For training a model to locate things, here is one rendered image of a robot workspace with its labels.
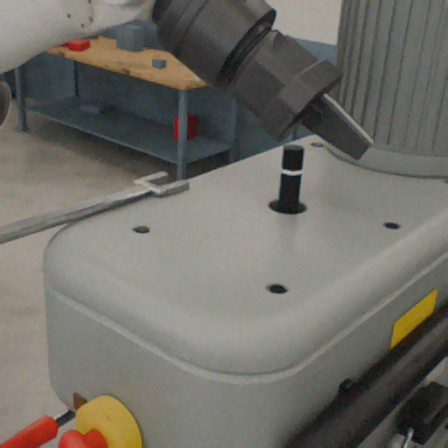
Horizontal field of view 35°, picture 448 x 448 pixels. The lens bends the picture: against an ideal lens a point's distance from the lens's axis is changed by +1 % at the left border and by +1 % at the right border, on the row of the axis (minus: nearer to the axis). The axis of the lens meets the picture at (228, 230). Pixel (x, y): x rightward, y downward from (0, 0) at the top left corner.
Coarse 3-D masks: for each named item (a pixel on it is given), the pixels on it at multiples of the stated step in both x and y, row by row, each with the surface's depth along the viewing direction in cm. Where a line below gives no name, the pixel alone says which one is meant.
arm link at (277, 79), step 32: (224, 0) 59; (256, 0) 61; (192, 32) 60; (224, 32) 59; (256, 32) 60; (192, 64) 62; (224, 64) 60; (256, 64) 59; (288, 64) 60; (320, 64) 63; (256, 96) 60; (288, 96) 57; (320, 96) 62; (288, 128) 59
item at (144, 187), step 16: (160, 176) 71; (112, 192) 66; (128, 192) 66; (144, 192) 67; (160, 192) 67; (176, 192) 69; (64, 208) 62; (80, 208) 62; (96, 208) 63; (16, 224) 59; (32, 224) 59; (48, 224) 60; (0, 240) 57
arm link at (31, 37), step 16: (0, 0) 67; (16, 0) 66; (0, 16) 67; (16, 16) 66; (32, 16) 66; (0, 32) 68; (16, 32) 67; (32, 32) 67; (48, 32) 67; (0, 48) 69; (16, 48) 69; (32, 48) 69; (48, 48) 70; (0, 64) 70; (16, 64) 71; (0, 80) 77; (0, 96) 76; (0, 112) 76
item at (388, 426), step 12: (444, 360) 82; (432, 372) 79; (444, 372) 83; (420, 384) 77; (408, 396) 75; (396, 408) 73; (396, 420) 75; (372, 432) 70; (384, 432) 73; (396, 432) 76; (360, 444) 68; (372, 444) 71; (384, 444) 74
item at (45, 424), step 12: (36, 420) 65; (48, 420) 65; (60, 420) 66; (24, 432) 63; (36, 432) 64; (48, 432) 64; (0, 444) 62; (12, 444) 62; (24, 444) 63; (36, 444) 64
